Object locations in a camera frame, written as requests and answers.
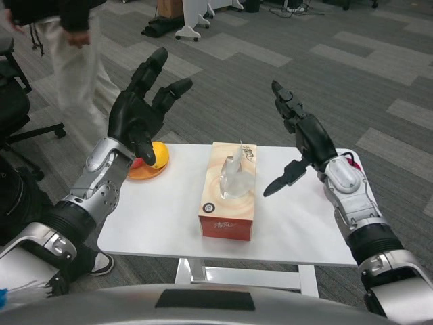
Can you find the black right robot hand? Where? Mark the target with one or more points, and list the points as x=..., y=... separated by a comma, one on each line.
x=313, y=139

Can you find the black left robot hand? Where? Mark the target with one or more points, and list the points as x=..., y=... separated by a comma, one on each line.
x=132, y=115

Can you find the orange tissue box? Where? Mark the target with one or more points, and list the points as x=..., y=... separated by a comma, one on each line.
x=236, y=203

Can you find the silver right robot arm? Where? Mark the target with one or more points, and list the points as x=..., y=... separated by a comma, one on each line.
x=348, y=189

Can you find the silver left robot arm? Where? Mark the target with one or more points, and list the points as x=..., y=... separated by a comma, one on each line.
x=98, y=176

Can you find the white tissue sheet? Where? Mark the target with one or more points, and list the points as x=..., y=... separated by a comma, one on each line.
x=236, y=183

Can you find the cardboard box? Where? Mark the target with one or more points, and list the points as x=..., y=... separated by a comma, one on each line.
x=169, y=6

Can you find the orange fruit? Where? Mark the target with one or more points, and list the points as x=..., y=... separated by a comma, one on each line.
x=161, y=152

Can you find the red apple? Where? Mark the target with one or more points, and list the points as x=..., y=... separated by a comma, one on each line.
x=137, y=164

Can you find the pink plastic cup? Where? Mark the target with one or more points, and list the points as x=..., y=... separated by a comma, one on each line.
x=355, y=165

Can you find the orange plate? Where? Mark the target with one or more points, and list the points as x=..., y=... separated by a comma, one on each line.
x=145, y=174

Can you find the person in cream trousers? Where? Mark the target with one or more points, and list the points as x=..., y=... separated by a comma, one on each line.
x=78, y=67

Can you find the black bag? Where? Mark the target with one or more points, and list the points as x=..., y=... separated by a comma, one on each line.
x=162, y=25

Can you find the white furniture leg with casters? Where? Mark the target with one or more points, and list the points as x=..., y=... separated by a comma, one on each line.
x=191, y=20

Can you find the black office chair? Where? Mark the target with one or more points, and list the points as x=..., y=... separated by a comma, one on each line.
x=10, y=108

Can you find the black waste bin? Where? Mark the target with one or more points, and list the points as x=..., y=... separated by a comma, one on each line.
x=252, y=5

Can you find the black and white sneaker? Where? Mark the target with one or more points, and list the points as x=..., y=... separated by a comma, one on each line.
x=103, y=264

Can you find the silver robot chest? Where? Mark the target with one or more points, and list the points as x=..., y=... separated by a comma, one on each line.
x=101, y=308

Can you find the blue tape piece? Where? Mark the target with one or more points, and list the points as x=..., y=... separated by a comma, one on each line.
x=3, y=296

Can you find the white table frame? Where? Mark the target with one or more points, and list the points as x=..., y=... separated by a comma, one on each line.
x=253, y=276

